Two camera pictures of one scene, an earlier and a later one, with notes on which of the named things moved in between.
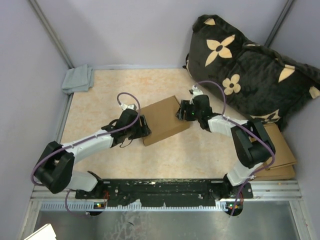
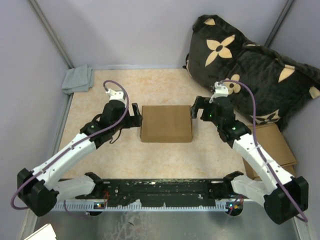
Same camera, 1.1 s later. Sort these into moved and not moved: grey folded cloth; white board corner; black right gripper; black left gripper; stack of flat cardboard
Moved: black right gripper; black left gripper
Not moved: white board corner; stack of flat cardboard; grey folded cloth
